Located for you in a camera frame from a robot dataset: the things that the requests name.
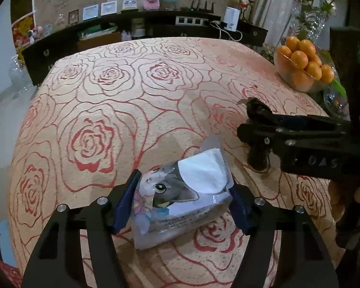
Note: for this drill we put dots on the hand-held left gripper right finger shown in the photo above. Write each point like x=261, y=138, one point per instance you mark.
x=240, y=210

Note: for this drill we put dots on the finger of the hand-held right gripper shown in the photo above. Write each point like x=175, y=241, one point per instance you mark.
x=264, y=139
x=300, y=120

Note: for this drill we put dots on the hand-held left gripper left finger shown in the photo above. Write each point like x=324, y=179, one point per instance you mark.
x=126, y=204

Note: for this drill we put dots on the cat print tissue pack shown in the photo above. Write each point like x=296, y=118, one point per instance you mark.
x=183, y=198

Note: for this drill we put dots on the red mesh wastebasket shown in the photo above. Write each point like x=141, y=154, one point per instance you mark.
x=9, y=276

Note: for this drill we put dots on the person's right hand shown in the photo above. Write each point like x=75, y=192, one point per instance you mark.
x=337, y=198

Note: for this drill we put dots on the glass candy dish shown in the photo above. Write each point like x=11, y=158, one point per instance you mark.
x=334, y=102

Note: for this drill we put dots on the glass fruit bowl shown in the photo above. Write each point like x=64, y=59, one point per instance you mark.
x=283, y=72

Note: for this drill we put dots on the pile of oranges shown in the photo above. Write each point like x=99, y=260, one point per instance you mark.
x=300, y=60

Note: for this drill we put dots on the rose-patterned tablecloth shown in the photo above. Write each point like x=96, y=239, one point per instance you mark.
x=108, y=111

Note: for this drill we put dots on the glass vase with flowers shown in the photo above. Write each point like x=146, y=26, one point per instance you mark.
x=312, y=21

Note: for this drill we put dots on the striped curtain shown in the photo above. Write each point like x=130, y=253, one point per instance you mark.
x=273, y=3

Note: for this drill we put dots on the white box appliance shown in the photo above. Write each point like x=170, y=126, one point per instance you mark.
x=232, y=19

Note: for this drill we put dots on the blue floor mat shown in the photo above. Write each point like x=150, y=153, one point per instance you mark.
x=7, y=243

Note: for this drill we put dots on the red white figurine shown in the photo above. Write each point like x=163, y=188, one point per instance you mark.
x=245, y=6

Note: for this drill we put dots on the white power strip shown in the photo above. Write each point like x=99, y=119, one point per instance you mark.
x=189, y=20

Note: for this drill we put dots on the black router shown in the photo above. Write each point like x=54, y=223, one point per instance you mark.
x=201, y=8

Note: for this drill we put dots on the brown box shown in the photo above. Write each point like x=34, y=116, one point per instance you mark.
x=99, y=41

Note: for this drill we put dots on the clear water jug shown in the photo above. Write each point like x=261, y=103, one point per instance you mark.
x=19, y=75

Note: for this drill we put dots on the dark wooden cabinet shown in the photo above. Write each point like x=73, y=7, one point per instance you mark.
x=39, y=60

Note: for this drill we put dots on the small white bottles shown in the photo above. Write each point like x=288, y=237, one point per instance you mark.
x=126, y=35

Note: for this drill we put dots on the metal tin can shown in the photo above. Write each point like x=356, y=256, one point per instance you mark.
x=138, y=27

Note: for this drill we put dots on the green paper stack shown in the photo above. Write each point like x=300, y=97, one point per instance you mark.
x=96, y=30

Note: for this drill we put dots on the glass dome ornament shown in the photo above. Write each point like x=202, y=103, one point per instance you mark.
x=61, y=21

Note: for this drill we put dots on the red floral poster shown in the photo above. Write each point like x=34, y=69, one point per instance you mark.
x=22, y=28

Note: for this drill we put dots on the white picture frame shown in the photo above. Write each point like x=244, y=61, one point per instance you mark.
x=109, y=8
x=129, y=4
x=91, y=12

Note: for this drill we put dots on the small dark photo frame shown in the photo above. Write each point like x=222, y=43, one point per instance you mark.
x=73, y=16

